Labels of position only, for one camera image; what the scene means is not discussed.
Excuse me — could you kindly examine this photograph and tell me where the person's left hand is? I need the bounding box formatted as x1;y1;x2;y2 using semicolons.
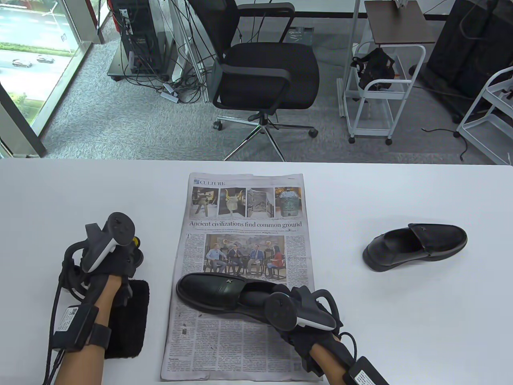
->
60;241;144;307

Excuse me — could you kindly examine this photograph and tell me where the person's right hand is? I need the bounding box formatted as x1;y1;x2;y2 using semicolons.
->
277;285;346;377

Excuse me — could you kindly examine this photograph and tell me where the grey motion controller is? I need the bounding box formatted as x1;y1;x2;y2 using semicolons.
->
80;212;137;273
265;290;338;331

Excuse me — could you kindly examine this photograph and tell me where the black fuzzy cloth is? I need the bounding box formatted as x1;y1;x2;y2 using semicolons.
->
103;280;150;359

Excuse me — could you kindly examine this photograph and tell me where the printed newspaper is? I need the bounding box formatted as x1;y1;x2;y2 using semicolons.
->
160;173;324;383

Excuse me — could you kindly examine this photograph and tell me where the black leather loafer shoe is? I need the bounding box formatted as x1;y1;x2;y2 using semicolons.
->
363;223;468;272
176;273;295;323

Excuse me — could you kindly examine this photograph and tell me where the person's left forearm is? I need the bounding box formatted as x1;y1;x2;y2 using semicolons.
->
53;275;123;385

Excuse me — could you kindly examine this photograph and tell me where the person's right forearm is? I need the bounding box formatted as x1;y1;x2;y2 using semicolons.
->
312;343;350;385

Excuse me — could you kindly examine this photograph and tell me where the grey power strip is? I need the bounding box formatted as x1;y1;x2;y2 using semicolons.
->
160;82;180;103

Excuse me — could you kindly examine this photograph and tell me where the dark wheeled platform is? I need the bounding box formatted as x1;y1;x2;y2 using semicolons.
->
107;40;179;83

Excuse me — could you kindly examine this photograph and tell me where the black computer tower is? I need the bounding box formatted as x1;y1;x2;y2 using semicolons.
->
110;0;169;77

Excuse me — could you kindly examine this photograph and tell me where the white mesh rolling cart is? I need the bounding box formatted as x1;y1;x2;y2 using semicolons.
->
344;43;426;145

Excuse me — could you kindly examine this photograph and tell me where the black office chair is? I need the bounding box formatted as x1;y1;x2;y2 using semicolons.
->
188;0;320;162

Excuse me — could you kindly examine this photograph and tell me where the white tiered rolling cart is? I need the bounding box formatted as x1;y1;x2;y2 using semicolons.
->
456;66;513;166

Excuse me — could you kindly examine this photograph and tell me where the black bag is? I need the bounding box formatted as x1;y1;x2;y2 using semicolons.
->
351;47;396;91

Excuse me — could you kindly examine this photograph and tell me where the white metal pole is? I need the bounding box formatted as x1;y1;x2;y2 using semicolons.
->
339;0;361;119

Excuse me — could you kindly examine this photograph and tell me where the brown top side table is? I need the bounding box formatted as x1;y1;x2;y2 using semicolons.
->
364;0;436;45

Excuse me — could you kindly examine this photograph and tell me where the black cabinet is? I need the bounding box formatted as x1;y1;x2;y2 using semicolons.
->
409;0;513;123

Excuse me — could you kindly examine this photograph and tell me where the tangle of black cables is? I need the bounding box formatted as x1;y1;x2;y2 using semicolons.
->
120;40;213;105

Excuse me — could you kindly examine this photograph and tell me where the white metal frame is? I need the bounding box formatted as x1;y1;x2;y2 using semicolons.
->
166;0;211;105

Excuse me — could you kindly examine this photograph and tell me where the glass window with frame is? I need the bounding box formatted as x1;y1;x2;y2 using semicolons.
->
0;0;113;157

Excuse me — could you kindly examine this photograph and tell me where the black floor cable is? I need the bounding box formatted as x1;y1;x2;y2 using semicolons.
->
422;128;469;162

